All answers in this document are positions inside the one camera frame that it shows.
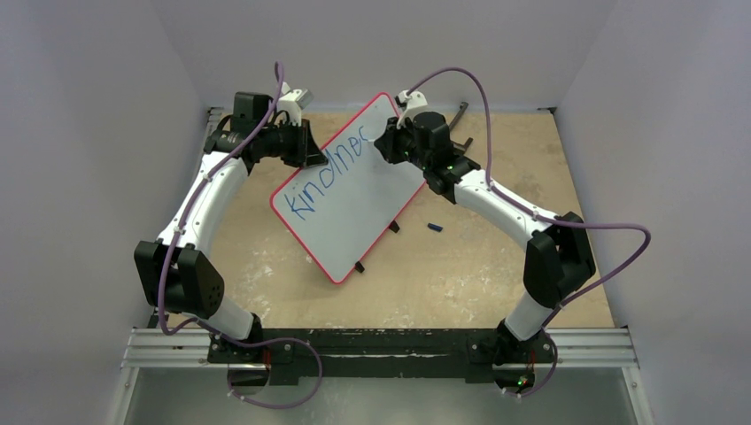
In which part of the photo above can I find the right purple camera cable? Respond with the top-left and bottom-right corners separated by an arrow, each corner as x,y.
406,66 -> 653,329

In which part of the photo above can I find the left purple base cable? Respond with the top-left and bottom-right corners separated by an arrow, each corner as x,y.
226,334 -> 324,410

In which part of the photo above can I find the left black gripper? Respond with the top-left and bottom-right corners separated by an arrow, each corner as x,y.
259,118 -> 328,169

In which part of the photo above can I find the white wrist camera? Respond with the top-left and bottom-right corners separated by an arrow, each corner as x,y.
275,81 -> 314,127
395,90 -> 428,128

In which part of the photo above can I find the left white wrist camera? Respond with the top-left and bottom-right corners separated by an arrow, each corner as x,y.
275,81 -> 314,127

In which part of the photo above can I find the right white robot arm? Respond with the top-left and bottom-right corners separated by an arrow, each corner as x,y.
374,112 -> 596,360

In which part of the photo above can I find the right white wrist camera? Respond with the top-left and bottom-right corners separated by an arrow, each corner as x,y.
395,90 -> 428,128

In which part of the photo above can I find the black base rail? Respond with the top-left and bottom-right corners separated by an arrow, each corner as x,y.
208,328 -> 554,388

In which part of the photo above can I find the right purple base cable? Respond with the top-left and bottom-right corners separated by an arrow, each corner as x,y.
500,334 -> 556,400

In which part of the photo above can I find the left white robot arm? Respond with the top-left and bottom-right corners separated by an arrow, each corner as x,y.
134,88 -> 329,362

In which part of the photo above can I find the red framed whiteboard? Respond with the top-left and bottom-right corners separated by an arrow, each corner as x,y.
269,92 -> 424,284

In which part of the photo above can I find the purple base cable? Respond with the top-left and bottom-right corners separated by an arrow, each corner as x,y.
500,334 -> 556,400
226,334 -> 324,410

